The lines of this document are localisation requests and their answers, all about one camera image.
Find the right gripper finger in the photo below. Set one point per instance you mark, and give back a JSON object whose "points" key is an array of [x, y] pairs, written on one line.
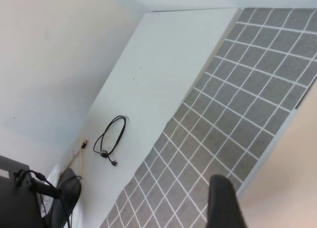
{"points": [[223, 203]]}

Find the grey white-checked tablecloth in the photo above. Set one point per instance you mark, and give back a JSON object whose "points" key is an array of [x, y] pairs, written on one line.
{"points": [[223, 102]]}

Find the black oval base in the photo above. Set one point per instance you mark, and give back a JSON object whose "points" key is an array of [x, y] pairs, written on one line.
{"points": [[71, 188]]}

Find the black electronics box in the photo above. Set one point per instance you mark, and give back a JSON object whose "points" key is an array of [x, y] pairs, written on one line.
{"points": [[15, 203]]}

